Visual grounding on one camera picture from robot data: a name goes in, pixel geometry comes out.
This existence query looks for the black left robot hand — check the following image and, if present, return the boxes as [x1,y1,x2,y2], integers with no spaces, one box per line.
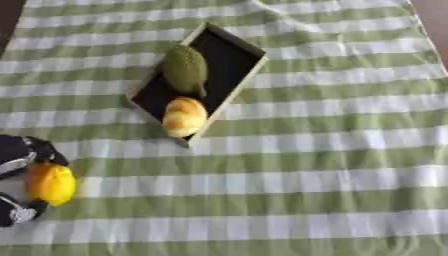
[0,134,70,228]

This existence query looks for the yellow toy fruit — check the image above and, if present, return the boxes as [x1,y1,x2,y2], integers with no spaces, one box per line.
[22,161,79,208]

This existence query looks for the tan cardboard box black inside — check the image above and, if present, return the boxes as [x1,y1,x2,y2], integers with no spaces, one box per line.
[124,21,272,149]

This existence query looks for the yellow orange bread toy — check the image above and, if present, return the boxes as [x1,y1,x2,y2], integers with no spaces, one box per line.
[161,96,210,139]

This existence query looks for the green spiky toy durian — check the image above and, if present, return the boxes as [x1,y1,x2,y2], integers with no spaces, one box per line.
[159,44,210,99]

